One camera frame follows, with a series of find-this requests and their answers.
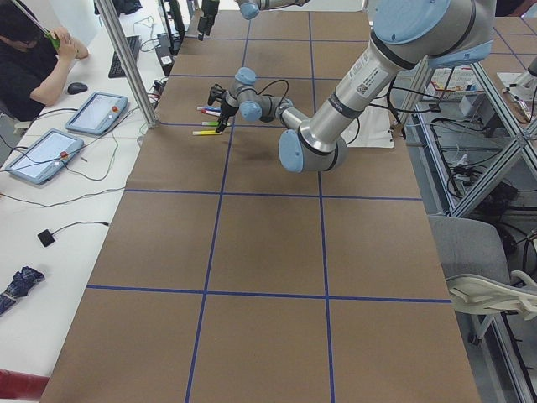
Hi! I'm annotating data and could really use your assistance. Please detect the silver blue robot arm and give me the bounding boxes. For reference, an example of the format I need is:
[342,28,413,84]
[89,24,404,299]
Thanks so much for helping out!
[197,0,309,41]
[207,0,496,172]

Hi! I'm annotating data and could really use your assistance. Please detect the brown paper table cover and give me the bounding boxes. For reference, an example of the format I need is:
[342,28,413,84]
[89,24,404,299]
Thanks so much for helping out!
[43,11,480,402]

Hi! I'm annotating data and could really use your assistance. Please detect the black computer mouse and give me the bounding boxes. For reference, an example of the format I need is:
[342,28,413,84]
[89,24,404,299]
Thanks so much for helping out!
[67,82,88,95]

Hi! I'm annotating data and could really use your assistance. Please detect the aluminium frame structure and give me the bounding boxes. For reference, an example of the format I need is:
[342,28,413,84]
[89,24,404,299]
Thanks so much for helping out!
[404,24,537,403]

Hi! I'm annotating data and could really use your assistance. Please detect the lower teach pendant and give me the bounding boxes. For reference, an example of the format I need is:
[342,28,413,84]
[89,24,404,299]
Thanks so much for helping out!
[5,129,85,185]

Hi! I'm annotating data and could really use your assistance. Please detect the yellow highlighter pen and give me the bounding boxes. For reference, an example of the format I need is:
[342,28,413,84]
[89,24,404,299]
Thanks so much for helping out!
[192,130,220,136]

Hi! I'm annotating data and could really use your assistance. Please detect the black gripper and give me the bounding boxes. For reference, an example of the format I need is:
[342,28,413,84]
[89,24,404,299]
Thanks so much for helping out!
[197,0,219,40]
[215,94,239,133]

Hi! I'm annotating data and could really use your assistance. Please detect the upper teach pendant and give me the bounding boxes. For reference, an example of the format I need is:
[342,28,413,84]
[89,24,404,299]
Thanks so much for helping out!
[65,92,128,136]

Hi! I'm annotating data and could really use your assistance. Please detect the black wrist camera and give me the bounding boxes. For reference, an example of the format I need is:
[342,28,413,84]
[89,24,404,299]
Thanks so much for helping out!
[207,84,227,106]

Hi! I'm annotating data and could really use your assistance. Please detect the seated person in black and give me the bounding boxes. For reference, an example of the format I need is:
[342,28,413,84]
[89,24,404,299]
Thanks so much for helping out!
[1,1,89,122]

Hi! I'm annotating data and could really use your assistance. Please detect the small black puck device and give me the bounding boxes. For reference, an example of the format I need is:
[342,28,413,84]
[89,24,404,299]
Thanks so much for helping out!
[37,229,55,247]

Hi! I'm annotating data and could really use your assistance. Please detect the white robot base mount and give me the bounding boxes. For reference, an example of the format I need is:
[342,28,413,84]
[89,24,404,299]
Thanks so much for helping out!
[342,100,394,149]

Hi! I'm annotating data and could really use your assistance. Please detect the grey office chair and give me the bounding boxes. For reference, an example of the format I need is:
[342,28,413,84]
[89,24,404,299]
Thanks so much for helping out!
[428,215,536,345]

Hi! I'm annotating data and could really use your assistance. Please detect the red capped white marker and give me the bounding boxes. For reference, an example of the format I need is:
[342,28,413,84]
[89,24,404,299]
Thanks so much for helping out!
[201,109,221,116]

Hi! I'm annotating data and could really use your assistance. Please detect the black keyboard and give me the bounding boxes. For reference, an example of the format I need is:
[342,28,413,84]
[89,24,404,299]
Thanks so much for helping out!
[107,35,142,80]

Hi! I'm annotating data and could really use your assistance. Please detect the teach pendant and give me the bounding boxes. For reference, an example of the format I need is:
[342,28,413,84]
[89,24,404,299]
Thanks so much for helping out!
[5,129,85,185]
[65,92,128,136]

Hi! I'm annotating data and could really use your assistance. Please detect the aluminium frame post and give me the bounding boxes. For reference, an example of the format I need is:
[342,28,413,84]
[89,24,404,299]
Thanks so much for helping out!
[95,0,157,128]

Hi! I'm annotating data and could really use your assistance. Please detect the blue marker pen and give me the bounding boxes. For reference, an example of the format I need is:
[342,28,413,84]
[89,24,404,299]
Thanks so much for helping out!
[196,106,221,113]

